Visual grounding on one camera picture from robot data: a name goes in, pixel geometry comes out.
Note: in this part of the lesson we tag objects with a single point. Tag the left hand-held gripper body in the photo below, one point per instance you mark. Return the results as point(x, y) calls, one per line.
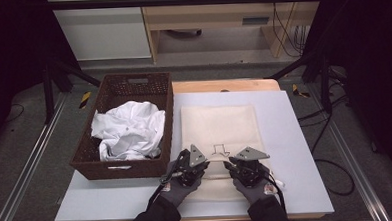
point(196, 155)

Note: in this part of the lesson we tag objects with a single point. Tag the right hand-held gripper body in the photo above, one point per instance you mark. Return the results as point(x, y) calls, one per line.
point(251, 153)

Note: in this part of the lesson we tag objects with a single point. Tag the cream mesh laundry bag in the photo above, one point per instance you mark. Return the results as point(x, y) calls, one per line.
point(218, 126)

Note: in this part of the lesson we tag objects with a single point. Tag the white shirt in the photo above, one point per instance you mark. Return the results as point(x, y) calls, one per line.
point(131, 126)

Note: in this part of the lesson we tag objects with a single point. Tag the brown woven basket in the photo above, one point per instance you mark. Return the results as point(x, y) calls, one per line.
point(133, 88)

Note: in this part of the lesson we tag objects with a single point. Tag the person's left hand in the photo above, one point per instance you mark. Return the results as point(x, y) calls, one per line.
point(179, 194)

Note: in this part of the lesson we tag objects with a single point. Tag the person's right hand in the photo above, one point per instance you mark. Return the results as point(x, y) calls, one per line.
point(257, 194)

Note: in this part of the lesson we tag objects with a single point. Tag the wooden table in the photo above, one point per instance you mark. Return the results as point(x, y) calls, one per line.
point(209, 86)

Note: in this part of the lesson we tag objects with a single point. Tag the yellow black tape marker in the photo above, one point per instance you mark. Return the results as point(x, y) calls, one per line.
point(85, 99)
point(296, 90)

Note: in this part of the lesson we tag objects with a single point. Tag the black metal stand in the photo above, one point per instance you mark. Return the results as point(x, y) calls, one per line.
point(49, 97)
point(325, 88)

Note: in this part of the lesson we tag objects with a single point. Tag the white board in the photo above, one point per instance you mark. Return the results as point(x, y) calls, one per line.
point(98, 201)

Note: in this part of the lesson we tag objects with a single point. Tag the light wooden desk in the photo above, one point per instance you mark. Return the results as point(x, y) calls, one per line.
point(206, 16)

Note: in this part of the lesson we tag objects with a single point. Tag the white cabinet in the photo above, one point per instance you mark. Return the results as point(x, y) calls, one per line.
point(103, 31)

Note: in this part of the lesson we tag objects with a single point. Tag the black metal bar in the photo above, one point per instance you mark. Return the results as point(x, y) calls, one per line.
point(179, 1)

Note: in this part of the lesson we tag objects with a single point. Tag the black curtain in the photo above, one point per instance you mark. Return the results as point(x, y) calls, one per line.
point(11, 48)
point(371, 49)

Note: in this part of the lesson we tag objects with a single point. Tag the aluminium rail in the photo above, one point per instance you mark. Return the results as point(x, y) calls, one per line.
point(356, 170)
point(29, 168)

